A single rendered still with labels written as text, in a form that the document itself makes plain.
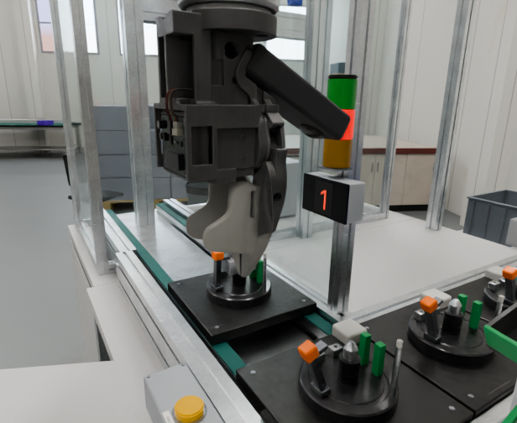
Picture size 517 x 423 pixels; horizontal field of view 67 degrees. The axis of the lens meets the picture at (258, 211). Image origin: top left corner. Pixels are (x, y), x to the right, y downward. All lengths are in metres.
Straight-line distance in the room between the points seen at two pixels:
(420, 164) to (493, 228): 2.87
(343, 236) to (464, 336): 0.26
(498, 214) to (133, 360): 2.11
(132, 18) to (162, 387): 1.14
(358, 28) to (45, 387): 0.84
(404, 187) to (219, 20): 5.05
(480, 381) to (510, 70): 4.23
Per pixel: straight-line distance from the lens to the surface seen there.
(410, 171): 5.28
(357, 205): 0.70
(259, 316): 0.78
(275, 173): 0.30
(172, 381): 0.66
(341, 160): 0.70
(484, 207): 2.56
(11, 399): 0.88
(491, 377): 0.74
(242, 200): 0.31
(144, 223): 1.50
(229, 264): 0.80
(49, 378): 0.90
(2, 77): 11.37
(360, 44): 0.72
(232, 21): 0.29
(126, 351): 0.92
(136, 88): 1.43
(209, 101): 0.29
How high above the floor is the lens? 1.37
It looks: 16 degrees down
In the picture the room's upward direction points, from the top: 1 degrees clockwise
